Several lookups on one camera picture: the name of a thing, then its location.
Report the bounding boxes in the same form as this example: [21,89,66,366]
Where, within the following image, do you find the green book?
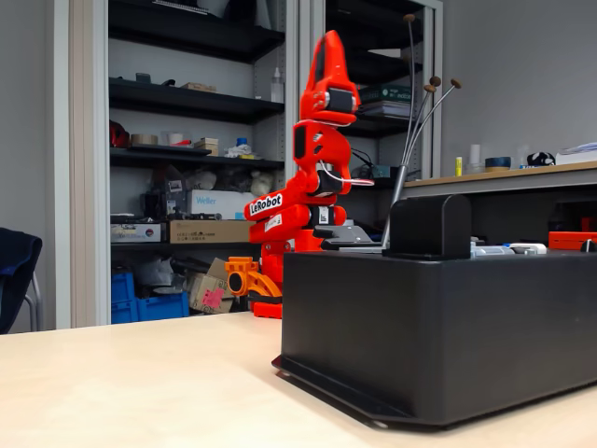
[358,85,414,103]

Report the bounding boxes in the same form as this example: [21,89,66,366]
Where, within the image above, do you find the grey stacked booklets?
[357,100,414,119]

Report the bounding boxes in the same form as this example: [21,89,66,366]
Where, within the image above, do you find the grey metal shelf cabinet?
[54,0,299,329]
[298,0,444,253]

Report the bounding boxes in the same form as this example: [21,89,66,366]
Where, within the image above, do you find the white crumpled cloth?
[224,143,256,161]

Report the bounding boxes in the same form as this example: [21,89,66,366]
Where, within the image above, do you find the white crumpled bag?
[249,169,276,195]
[185,169,218,191]

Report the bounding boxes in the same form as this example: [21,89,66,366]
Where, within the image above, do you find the metal coat stand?
[381,13,463,248]

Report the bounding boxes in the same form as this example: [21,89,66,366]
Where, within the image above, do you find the small wooden box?
[193,136,220,157]

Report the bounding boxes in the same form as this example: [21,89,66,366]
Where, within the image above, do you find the white Weller box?
[187,189,257,221]

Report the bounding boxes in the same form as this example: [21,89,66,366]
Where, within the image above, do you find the long brown cardboard box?
[169,219,252,245]

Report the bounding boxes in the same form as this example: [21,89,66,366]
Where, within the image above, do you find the black machine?
[141,163,188,220]

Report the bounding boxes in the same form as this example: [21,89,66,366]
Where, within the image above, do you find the wooden office desk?
[403,161,597,256]

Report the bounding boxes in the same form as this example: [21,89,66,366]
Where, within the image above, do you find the orange table clamp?
[224,256,285,300]

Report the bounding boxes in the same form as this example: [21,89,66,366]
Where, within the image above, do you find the red rounded object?
[109,119,132,149]

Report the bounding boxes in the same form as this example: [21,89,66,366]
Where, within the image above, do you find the silver metal hinge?
[469,241,517,259]

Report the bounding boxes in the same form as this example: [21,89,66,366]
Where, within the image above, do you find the red table clamp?
[251,301,285,320]

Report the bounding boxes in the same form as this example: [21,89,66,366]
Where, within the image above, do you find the cardboard box pink label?
[187,257,235,315]

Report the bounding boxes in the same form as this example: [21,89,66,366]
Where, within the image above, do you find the white printed carton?
[110,222,163,244]

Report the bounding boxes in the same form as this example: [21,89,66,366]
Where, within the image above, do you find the white paper stack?
[557,142,597,165]

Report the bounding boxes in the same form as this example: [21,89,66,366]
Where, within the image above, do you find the black task board box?
[271,249,597,429]

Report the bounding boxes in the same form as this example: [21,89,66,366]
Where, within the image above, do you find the blue plastic crate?
[110,273,139,325]
[134,292,190,323]

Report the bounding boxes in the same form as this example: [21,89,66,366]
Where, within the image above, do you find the red display module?
[548,231,597,252]

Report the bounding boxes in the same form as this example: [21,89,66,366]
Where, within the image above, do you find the dark office chair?
[0,227,44,335]

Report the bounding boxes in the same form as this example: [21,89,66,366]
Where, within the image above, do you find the black tangled cable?
[350,147,377,178]

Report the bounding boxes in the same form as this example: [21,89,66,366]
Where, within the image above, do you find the white servo cable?
[321,162,377,187]

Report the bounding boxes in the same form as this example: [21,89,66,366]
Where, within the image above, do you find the black probe bracket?
[312,224,384,253]

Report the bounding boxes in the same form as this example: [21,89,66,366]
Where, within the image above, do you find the black rounded post block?
[382,194,472,261]

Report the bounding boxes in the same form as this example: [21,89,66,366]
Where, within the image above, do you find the white plastic latch handle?
[508,242,548,257]

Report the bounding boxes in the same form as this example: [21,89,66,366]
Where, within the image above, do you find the metal chair frame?
[22,272,46,332]

